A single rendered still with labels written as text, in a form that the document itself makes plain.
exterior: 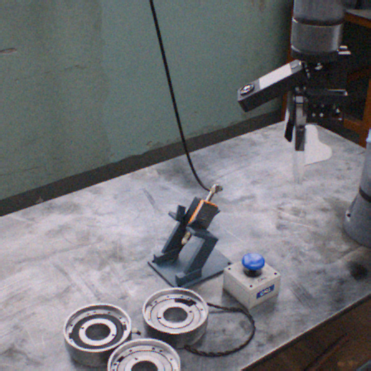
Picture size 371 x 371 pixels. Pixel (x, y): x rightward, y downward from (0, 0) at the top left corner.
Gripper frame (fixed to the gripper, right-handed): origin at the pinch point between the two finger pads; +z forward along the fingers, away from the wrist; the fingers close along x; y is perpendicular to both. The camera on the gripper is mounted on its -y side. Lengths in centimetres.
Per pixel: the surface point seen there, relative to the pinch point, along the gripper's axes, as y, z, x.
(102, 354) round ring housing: -28.8, 18.7, -26.4
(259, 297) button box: -4.5, 20.3, -10.7
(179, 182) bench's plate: -20.0, 21.4, 29.0
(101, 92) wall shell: -59, 52, 156
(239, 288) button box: -7.9, 19.0, -10.1
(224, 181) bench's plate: -9.9, 21.5, 30.0
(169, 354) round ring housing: -18.9, 19.1, -25.6
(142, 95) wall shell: -43, 59, 170
